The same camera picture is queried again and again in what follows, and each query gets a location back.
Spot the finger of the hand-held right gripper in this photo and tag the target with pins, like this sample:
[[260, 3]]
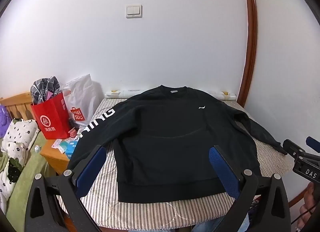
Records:
[[292, 147], [314, 144]]

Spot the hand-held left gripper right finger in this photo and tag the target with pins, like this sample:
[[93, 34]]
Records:
[[222, 172]]

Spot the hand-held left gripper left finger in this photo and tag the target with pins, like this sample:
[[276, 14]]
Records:
[[90, 169]]

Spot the black sweatshirt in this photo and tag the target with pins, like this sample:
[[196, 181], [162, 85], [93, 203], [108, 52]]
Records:
[[162, 134]]

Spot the person's right hand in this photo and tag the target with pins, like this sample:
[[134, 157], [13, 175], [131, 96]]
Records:
[[311, 194]]

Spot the blue tissue pack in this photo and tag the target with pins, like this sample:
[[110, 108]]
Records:
[[72, 147]]

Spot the teal white packet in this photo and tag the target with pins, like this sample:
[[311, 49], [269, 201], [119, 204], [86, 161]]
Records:
[[63, 147]]

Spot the wooden nightstand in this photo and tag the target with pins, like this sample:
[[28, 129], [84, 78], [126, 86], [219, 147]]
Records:
[[53, 157]]

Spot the white red card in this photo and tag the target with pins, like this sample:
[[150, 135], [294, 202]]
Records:
[[56, 144]]

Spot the clear plastic object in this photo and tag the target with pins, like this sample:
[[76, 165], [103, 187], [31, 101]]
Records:
[[37, 148]]

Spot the red paper bag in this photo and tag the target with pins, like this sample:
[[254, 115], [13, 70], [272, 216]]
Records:
[[50, 119]]

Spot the white plastic bag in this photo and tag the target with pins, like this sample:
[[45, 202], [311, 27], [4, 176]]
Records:
[[82, 97]]

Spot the striped quilted pad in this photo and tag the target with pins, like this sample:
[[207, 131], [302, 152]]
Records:
[[150, 214]]

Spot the white floral blanket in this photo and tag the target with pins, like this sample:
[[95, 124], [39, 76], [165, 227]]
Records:
[[20, 132]]

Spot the grey plaid cloth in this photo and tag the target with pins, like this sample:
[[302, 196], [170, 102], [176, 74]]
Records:
[[42, 87]]

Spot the purple cloth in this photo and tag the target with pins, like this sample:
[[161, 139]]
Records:
[[5, 122]]

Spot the wooden headboard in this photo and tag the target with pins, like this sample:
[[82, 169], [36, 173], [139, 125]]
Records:
[[17, 102]]

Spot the brown wooden door frame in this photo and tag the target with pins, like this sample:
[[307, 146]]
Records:
[[251, 34]]

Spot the white light switch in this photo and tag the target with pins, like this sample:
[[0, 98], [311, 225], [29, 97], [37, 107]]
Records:
[[134, 11]]

